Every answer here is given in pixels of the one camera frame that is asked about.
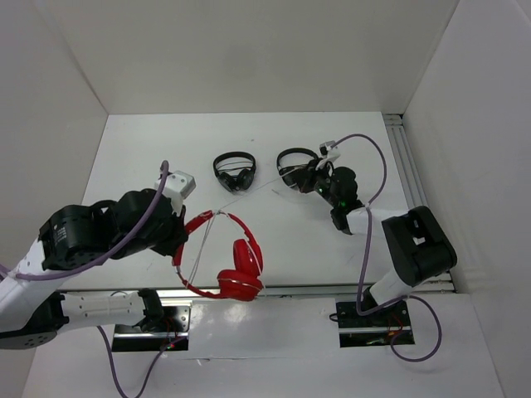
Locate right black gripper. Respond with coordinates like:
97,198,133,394
291,158,340,208

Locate white headphone cable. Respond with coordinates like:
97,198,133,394
188,165,316,291

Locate red over-ear headphones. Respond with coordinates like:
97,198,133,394
172,210,264,302

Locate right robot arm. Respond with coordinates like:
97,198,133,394
300,159,457,325

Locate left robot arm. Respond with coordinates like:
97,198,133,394
1,189,188,350

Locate black headphones right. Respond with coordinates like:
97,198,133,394
276,147,319,188

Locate black headphones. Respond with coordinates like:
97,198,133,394
212,151,256,192
276,147,319,188

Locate black headphones left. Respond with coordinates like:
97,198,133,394
212,151,256,192

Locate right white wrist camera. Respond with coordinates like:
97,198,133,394
316,141,340,170

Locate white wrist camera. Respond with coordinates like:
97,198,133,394
152,163,197,214
316,141,340,170

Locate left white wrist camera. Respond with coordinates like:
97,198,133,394
152,163,197,214

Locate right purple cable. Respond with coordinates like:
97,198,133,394
331,133,443,364

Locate purple cable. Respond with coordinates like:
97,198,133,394
0,160,183,398
331,133,443,364

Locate aluminium side rail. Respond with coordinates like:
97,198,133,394
382,114,428,208

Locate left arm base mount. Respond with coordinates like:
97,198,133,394
111,299,192,352

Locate aluminium table edge rail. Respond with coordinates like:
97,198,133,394
61,273,456,299

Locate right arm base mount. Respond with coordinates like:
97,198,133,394
329,302,415,348

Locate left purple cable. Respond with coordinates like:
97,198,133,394
0,160,183,398

